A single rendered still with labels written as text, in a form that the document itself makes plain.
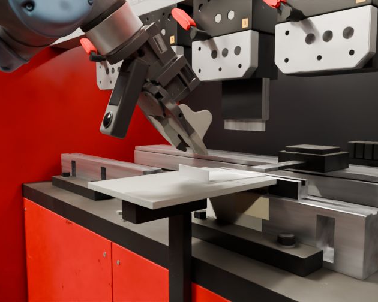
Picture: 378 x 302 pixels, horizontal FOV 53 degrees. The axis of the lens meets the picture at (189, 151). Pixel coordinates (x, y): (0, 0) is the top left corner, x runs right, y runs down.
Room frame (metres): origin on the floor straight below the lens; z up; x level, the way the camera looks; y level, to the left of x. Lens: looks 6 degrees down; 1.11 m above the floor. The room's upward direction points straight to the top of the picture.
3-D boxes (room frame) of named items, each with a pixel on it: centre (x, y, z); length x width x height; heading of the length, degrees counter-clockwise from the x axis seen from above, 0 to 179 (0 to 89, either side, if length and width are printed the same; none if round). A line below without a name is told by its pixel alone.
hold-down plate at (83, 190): (1.14, 0.33, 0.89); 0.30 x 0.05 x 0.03; 41
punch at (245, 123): (0.73, -0.11, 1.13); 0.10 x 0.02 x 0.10; 41
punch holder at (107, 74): (1.05, 0.18, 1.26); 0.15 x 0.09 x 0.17; 41
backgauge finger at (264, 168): (0.83, -0.23, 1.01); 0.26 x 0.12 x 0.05; 131
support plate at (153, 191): (0.63, 0.01, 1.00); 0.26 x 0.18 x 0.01; 131
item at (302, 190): (0.70, -0.13, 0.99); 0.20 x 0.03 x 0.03; 41
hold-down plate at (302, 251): (0.66, -0.09, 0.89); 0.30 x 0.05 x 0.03; 41
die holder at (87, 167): (1.14, 0.26, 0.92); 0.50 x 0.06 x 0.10; 41
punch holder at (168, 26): (0.90, 0.04, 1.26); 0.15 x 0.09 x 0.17; 41
